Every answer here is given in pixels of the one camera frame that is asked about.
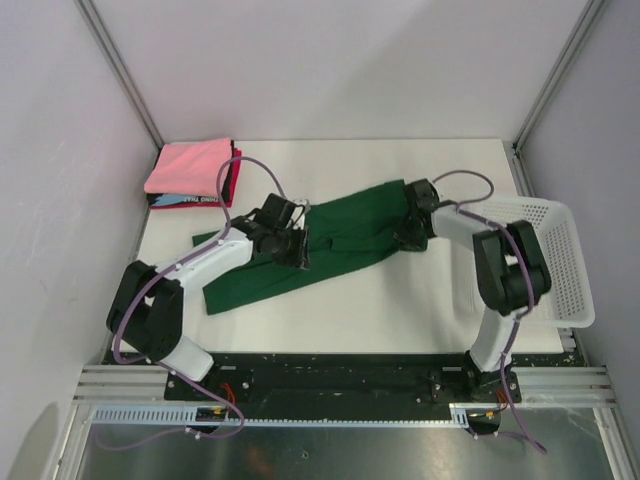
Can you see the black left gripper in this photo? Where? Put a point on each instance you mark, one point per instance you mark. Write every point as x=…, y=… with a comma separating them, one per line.
x=298, y=258

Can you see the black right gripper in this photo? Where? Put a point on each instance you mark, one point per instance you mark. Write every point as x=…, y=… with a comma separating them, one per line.
x=410, y=240

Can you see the green t shirt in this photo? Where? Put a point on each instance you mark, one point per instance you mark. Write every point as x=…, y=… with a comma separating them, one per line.
x=346, y=235

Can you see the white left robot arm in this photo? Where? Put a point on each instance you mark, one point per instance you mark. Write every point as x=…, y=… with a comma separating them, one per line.
x=148, y=308

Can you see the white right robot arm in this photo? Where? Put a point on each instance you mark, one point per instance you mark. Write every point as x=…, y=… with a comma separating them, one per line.
x=510, y=269

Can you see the red folded t shirt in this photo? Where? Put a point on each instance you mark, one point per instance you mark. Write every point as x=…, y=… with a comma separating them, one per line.
x=235, y=175

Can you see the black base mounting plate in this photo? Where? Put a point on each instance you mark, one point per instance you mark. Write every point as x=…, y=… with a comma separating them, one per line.
x=438, y=377

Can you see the black printed folded t shirt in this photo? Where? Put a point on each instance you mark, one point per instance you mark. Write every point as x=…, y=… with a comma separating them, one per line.
x=227, y=187

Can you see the white perforated plastic basket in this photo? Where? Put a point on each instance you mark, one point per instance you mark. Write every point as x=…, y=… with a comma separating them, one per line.
x=569, y=302

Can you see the right aluminium frame post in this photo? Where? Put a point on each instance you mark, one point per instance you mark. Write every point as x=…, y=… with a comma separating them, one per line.
x=569, y=53

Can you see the aluminium frame post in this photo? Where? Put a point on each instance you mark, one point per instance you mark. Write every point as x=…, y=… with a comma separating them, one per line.
x=106, y=44
x=569, y=53

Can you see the left aluminium frame post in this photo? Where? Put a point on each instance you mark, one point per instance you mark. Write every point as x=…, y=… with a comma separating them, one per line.
x=106, y=44

